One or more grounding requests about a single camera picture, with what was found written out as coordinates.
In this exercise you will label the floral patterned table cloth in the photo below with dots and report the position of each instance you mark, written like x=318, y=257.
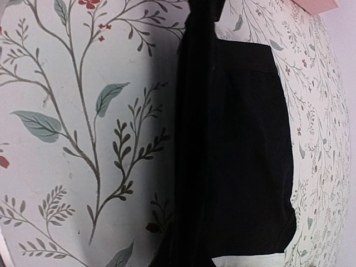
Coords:
x=87, y=92

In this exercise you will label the black white-striped underwear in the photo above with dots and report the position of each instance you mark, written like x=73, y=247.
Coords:
x=233, y=153

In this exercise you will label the pink divided organizer box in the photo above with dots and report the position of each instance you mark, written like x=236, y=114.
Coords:
x=314, y=7

